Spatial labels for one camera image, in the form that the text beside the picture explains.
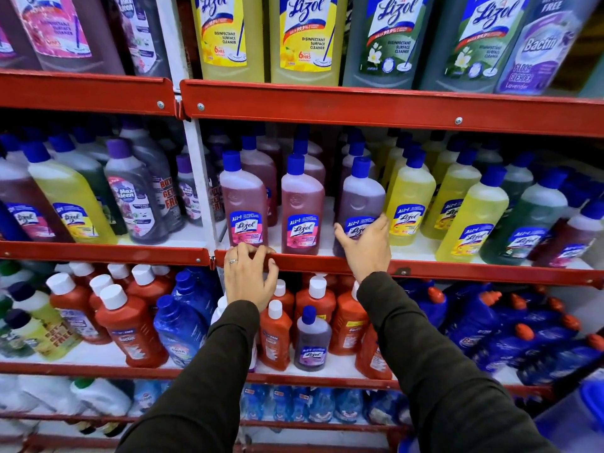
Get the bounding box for person's left hand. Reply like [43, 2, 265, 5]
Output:
[224, 243, 279, 312]

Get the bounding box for person's right hand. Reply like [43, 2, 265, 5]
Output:
[334, 213, 392, 284]

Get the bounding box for purple cleaner bottle blue cap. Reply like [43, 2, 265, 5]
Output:
[333, 156, 387, 258]

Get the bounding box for person's left forearm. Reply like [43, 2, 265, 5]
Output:
[115, 301, 261, 453]

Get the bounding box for person's right forearm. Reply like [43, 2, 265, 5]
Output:
[357, 272, 558, 453]

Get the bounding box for rows of pink cleaner bottles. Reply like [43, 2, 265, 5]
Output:
[207, 123, 327, 256]

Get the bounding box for small grey bottle purple cap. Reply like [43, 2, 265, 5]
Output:
[176, 154, 204, 227]

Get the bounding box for row of purple bottles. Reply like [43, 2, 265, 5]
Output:
[336, 128, 379, 199]

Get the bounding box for small purple cleaner bottle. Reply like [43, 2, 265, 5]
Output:
[294, 305, 332, 372]

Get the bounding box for group of dark blue bottles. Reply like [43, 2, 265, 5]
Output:
[153, 268, 223, 369]

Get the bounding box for grey cleaner bottle purple cap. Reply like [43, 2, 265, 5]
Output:
[104, 138, 170, 245]
[119, 121, 185, 233]

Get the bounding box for group of red white-capped bottles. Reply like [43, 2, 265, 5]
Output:
[46, 261, 393, 381]

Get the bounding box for rows of yellow cleaner bottles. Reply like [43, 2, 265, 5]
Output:
[377, 131, 510, 264]

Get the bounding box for row of light blue bottles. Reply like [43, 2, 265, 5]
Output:
[240, 384, 412, 426]

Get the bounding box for green cleaner bottle blue cap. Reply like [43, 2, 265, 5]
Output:
[49, 134, 128, 237]

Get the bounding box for yellow cleaner bottle blue cap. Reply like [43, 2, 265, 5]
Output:
[22, 141, 117, 245]

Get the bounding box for rows of green cleaner bottles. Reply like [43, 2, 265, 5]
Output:
[473, 140, 570, 267]

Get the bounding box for white bottle green cap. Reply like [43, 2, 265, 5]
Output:
[70, 377, 133, 417]

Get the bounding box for large green cleaner bottle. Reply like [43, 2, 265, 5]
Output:
[419, 0, 536, 93]
[343, 0, 436, 89]

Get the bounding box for large yellow cleaner bottle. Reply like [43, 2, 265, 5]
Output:
[268, 0, 348, 86]
[190, 0, 265, 83]

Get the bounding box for pile of blue orange-capped bottles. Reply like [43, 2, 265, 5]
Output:
[400, 277, 604, 387]

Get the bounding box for group of yellow dark-capped bottles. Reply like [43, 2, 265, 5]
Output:
[0, 260, 82, 362]

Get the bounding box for pink cleaner bottle blue cap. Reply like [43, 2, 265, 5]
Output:
[0, 145, 72, 244]
[532, 200, 604, 269]

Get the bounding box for large grey cleaner bottle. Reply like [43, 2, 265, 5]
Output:
[109, 0, 171, 79]

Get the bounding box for large lavender floor cleaner bottle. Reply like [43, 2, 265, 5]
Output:
[495, 0, 601, 96]

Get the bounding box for large pink label cleaner bottle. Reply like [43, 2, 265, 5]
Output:
[0, 0, 42, 70]
[8, 0, 125, 75]

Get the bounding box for blue plastic container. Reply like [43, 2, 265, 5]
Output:
[533, 378, 604, 453]

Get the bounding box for white shelf upright post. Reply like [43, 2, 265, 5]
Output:
[155, 0, 228, 251]

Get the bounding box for red metal shelf rail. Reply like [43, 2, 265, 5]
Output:
[214, 249, 604, 289]
[0, 361, 555, 399]
[0, 410, 411, 433]
[0, 240, 211, 268]
[0, 70, 176, 117]
[180, 79, 604, 138]

